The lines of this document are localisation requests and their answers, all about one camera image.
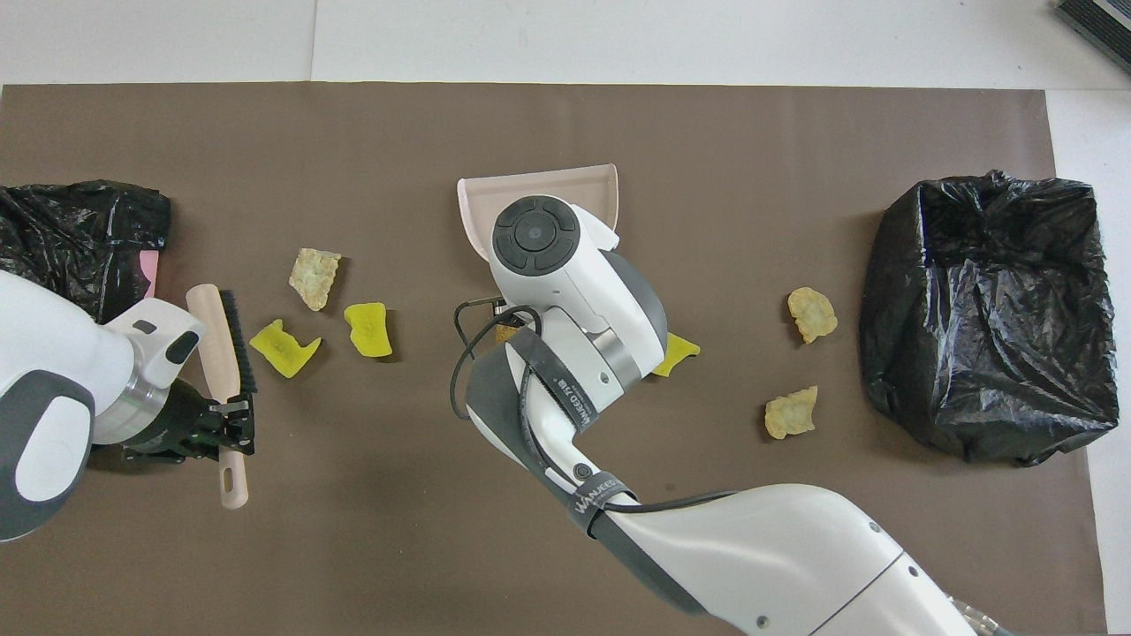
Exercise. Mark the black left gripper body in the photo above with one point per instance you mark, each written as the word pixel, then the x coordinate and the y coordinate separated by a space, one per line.
pixel 177 424

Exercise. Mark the beige brush with black bristles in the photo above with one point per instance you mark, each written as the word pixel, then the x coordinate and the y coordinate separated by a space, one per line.
pixel 212 344

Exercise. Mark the yellow sponge piece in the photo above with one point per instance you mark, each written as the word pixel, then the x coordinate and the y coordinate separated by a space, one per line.
pixel 283 352
pixel 368 331

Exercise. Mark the pale beige sponge chunk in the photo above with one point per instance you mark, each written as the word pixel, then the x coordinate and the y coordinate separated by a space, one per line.
pixel 314 278
pixel 811 314
pixel 789 415

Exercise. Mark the brown foam cylinder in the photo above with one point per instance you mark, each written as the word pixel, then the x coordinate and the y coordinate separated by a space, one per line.
pixel 505 334

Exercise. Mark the beige plastic dustpan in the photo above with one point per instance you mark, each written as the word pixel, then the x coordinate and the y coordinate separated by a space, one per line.
pixel 530 185

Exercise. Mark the small yellow sponge wedge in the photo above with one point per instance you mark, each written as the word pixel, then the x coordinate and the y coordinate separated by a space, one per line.
pixel 679 352

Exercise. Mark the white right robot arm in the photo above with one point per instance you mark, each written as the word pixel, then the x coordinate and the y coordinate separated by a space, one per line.
pixel 751 556

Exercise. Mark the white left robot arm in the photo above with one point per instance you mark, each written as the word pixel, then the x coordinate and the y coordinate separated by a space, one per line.
pixel 53 353

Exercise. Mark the pink plastic bin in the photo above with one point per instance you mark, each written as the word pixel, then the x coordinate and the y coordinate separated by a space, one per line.
pixel 150 269

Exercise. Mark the black plastic trash bag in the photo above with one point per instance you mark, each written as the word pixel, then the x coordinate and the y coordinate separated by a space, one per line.
pixel 71 230
pixel 972 353

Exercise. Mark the brown table mat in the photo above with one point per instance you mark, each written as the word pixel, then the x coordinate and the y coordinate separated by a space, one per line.
pixel 353 548

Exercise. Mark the dark ribbed device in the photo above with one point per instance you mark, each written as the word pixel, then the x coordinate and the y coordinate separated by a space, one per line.
pixel 1104 22

